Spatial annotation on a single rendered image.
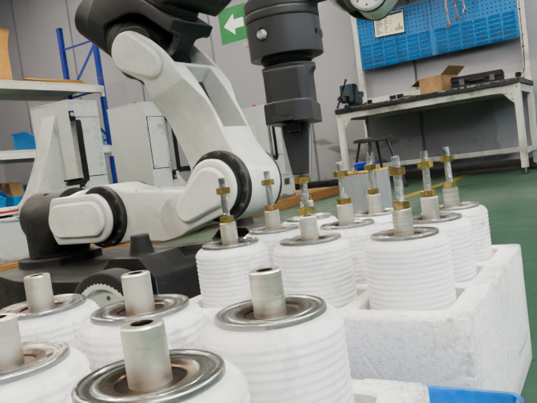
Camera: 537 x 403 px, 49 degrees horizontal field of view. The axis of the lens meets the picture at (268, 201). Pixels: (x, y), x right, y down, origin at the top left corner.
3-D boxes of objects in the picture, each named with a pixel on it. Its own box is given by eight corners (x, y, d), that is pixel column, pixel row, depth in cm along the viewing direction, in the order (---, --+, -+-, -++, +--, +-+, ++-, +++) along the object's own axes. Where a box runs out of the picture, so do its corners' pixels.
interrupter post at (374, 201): (365, 217, 92) (363, 196, 92) (371, 214, 94) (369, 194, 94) (379, 216, 91) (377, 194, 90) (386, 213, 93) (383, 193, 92)
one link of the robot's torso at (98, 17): (64, 34, 134) (87, -42, 127) (107, 40, 145) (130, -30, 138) (145, 94, 123) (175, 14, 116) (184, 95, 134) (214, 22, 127)
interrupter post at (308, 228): (311, 245, 70) (307, 217, 70) (296, 244, 72) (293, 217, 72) (324, 241, 72) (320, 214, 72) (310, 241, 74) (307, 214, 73)
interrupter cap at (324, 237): (312, 249, 67) (311, 243, 67) (267, 248, 72) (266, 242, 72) (354, 237, 72) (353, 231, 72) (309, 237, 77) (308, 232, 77)
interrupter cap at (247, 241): (255, 248, 74) (254, 242, 74) (196, 255, 75) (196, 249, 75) (262, 239, 81) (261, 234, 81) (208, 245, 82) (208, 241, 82)
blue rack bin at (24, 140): (13, 154, 609) (9, 134, 608) (45, 153, 641) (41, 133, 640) (41, 149, 581) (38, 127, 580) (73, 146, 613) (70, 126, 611)
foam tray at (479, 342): (175, 448, 77) (155, 313, 76) (307, 347, 110) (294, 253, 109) (488, 500, 57) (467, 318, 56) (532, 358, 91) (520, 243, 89)
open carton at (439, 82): (429, 97, 558) (426, 74, 557) (467, 90, 529) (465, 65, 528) (411, 98, 538) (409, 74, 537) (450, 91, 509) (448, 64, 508)
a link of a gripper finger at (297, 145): (288, 175, 71) (281, 125, 71) (314, 172, 71) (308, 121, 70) (286, 176, 70) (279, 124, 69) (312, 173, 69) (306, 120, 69)
